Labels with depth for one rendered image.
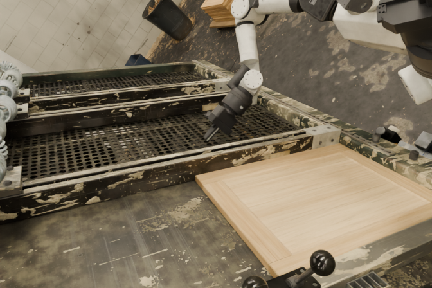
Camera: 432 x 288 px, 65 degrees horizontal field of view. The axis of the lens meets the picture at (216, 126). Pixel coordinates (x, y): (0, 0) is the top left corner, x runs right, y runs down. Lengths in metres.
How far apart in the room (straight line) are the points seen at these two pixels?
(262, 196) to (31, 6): 5.34
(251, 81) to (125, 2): 5.18
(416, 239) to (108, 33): 5.67
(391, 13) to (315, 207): 0.56
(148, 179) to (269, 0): 0.68
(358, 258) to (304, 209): 0.20
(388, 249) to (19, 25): 5.61
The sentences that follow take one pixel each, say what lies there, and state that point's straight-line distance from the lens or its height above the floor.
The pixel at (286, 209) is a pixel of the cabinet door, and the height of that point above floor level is 1.21.
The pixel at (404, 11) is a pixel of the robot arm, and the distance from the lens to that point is 0.48.
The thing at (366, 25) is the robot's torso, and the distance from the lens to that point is 0.93.
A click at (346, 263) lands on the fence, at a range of 0.74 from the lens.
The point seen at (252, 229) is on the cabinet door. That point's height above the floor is 1.31.
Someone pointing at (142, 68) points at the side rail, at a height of 1.19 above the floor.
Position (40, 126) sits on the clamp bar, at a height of 1.65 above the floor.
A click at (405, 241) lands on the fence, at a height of 1.12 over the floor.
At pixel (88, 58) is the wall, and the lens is 6.01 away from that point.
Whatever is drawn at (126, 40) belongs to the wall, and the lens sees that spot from 6.17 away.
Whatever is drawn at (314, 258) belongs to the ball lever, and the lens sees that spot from 0.56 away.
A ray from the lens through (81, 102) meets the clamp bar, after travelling 1.64.
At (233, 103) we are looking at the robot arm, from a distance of 1.15.
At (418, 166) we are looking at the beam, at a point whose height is 0.88.
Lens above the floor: 1.90
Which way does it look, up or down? 34 degrees down
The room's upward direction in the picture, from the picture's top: 55 degrees counter-clockwise
